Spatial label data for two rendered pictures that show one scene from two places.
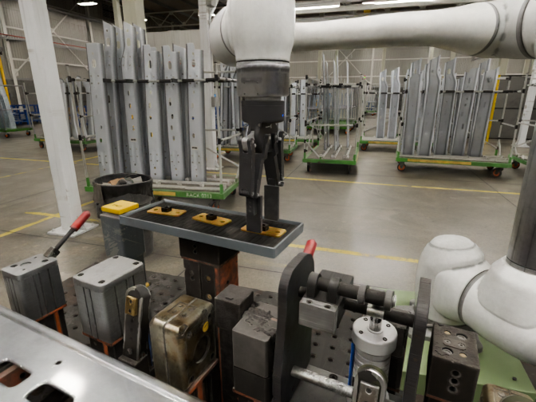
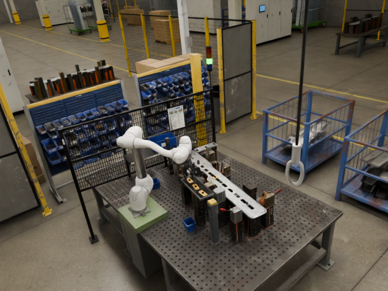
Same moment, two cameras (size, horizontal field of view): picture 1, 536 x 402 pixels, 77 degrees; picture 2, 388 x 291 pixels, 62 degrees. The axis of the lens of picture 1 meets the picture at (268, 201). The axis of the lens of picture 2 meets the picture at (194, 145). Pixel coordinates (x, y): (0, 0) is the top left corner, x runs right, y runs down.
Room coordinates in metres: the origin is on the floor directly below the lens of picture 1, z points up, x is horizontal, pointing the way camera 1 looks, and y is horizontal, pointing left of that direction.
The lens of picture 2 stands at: (2.58, 1.56, 2.85)
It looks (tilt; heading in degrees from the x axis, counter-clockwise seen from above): 28 degrees down; 217
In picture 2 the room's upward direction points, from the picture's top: 6 degrees counter-clockwise
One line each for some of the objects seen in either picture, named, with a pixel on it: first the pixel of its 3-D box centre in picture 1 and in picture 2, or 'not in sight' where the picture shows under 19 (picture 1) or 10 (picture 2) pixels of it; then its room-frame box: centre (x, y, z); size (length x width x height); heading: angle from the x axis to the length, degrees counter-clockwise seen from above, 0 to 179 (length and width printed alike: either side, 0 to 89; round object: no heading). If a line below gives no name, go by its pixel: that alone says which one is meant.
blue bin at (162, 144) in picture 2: not in sight; (162, 142); (0.00, -0.81, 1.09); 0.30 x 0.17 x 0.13; 148
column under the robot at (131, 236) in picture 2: not in sight; (145, 242); (0.84, -0.51, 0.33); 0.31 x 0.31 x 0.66; 73
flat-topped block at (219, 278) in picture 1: (214, 318); (198, 206); (0.66, 0.12, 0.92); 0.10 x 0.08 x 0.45; 63
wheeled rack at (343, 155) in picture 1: (335, 122); not in sight; (7.15, -1.39, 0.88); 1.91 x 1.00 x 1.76; 164
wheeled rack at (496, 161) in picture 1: (452, 124); not in sight; (6.61, -3.52, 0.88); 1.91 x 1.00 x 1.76; 70
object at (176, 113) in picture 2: not in sight; (176, 118); (-0.29, -0.80, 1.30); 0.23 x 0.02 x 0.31; 153
